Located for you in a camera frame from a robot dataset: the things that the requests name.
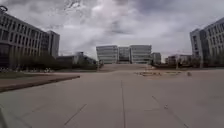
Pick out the tall grey building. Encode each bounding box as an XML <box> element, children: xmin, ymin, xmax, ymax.
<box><xmin>189</xmin><ymin>17</ymin><xmax>224</xmax><ymax>68</ymax></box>

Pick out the raised brown planting bed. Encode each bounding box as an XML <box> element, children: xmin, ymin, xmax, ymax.
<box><xmin>0</xmin><ymin>72</ymin><xmax>81</xmax><ymax>94</ymax></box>

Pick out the low brown building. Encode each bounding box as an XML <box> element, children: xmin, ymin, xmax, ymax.
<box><xmin>55</xmin><ymin>51</ymin><xmax>98</xmax><ymax>70</ymax></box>

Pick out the grey concrete slab pavement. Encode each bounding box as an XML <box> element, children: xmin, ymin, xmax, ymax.
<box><xmin>0</xmin><ymin>63</ymin><xmax>224</xmax><ymax>128</ymax></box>

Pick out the wide pale building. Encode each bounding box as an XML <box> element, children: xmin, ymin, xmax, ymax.
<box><xmin>95</xmin><ymin>44</ymin><xmax>153</xmax><ymax>65</ymax></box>

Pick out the grey multi-storey building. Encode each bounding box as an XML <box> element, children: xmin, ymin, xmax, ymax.
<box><xmin>0</xmin><ymin>5</ymin><xmax>61</xmax><ymax>69</ymax></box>

